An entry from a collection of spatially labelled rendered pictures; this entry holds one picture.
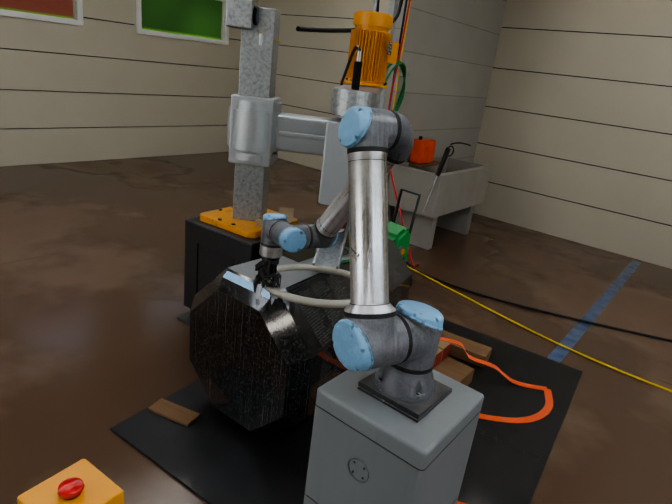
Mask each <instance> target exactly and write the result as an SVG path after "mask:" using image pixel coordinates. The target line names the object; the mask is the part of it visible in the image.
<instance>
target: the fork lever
mask: <svg viewBox="0 0 672 504"><path fill-rule="evenodd" d="M348 231H349V220H348V221H347V225H346V229H345V233H342V232H338V240H337V242H336V244H335V245H334V246H333V247H330V248H317V250H316V253H315V257H314V260H313V263H312V265H313V266H315V265H323V266H329V267H335V268H336V269H339V268H340V264H341V260H342V255H343V251H344V247H345V243H346V239H347V235H348Z"/></svg>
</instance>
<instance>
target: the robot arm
mask: <svg viewBox="0 0 672 504"><path fill-rule="evenodd" d="M338 137H339V141H340V143H341V145H342V146H344V147H345V148H347V156H348V176H349V181H348V182H347V183H346V185H345V186H344V187H343V188H342V190H341V191H340V192H339V194H338V195H337V196H336V197H335V199H334V200H333V201H332V203H331V204H330V205H329V207H328V208H327V209H326V210H325V212H324V213H323V214H322V216H321V217H320V218H319V219H318V220H317V221H316V222H315V224H305V225H291V224H289V223H288V222H286V220H287V216H286V215H284V214H280V213H266V214H264V215H263V220H262V231H261V241H260V249H259V254H260V255H261V259H262V260H261V261H260V262H258V263H257V264H256V265H255V271H258V275H256V277H255V279H254V281H253V289H254V296H255V301H256V303H257V305H259V301H260V299H261V291H262V290H263V288H264V287H273V288H274V287H275V288H278V287H279V288H280V284H281V274H280V273H279V272H278V271H277V264H279V260H280V257H282V253H283V249H284V250H285V251H288V252H291V253H295V252H298V251H300V250H302V249H309V248H330V247H333V246H334V245H335V244H336V242H337V240H338V232H339V230H340V229H341V228H342V227H343V226H344V224H345V223H346V222H347V221H348V220H349V240H350V303H349V304H348V305H347V306H346V307H345V308H344V319H342V320H340V321H338V323H336V325H335V326H334V329H333V335H332V340H333V342H334V344H333V347H334V350H335V353H336V355H337V357H338V359H339V361H340V362H341V363H342V364H343V366H344V367H346V368H347V369H349V370H351V371H368V370H371V369H376V368H378V369H377V371H376V374H375V384H376V386H377V387H378V389H379V390H380V391H381V392H383V393H384V394H386V395H387V396H389V397H391V398H393V399H396V400H399V401H403V402H408V403H421V402H425V401H428V400H429V399H431V398H432V396H433V394H434V390H435V383H434V377H433V366H434V362H435V358H436V354H437V350H438V346H439V341H440V337H441V333H442V330H443V322H444V317H443V315H442V314H441V312H439V311H438V310H437V309H435V308H433V307H432V306H429V305H427V304H424V303H421V302H418V301H413V300H402V301H399V302H398V303H397V305H396V308H395V307H394V306H393V305H392V304H391V303H390V302H389V267H388V188H387V174H388V173H389V171H390V170H391V169H392V168H393V167H394V165H400V164H402V163H403V162H404V161H405V160H406V159H407V158H408V156H409V155H410V153H411V151H412V148H413V144H414V133H413V129H412V126H411V124H410V122H409V121H408V119H407V118H406V117H405V116H404V115H403V114H401V113H399V112H397V111H394V110H385V109H379V108H372V107H369V106H353V107H351V108H350V109H348V110H347V111H346V113H345V114H344V116H343V117H342V119H341V122H340V125H339V130H338ZM279 278H280V284H279ZM260 281H261V282H260Z"/></svg>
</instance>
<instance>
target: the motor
mask: <svg viewBox="0 0 672 504"><path fill-rule="evenodd" d="M353 25H355V26H354V27H355V29H351V36H350V45H349V54H348V60H349V57H350V55H351V52H352V50H353V48H354V47H355V46H359V47H360V49H361V52H362V60H361V62H362V63H363V64H362V71H361V79H360V85H361V86H369V87H377V88H385V89H387V88H388V85H387V83H385V84H381V82H385V79H386V72H387V65H388V63H389V64H396V62H397V56H398V49H399V42H392V41H391V37H392V34H390V33H388V32H389V31H390V30H392V25H393V17H392V15H390V14H386V13H381V12H373V11H356V13H354V17H353ZM356 56H357V50H356V51H355V53H354V56H353V58H352V61H351V63H350V66H349V69H348V71H347V74H346V79H344V83H346V84H352V77H353V69H354V62H355V61H356ZM348 78H349V80H348Z"/></svg>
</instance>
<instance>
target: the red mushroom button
mask: <svg viewBox="0 0 672 504"><path fill-rule="evenodd" d="M83 488H84V483H83V480H82V479H80V478H77V477H72V478H68V479H66V480H64V481H63V482H61V483H60V485H59V486H58V490H57V493H58V495H59V496H60V497H61V498H64V499H70V498H74V497H76V496H78V495H79V494H80V493H81V492H82V490H83Z"/></svg>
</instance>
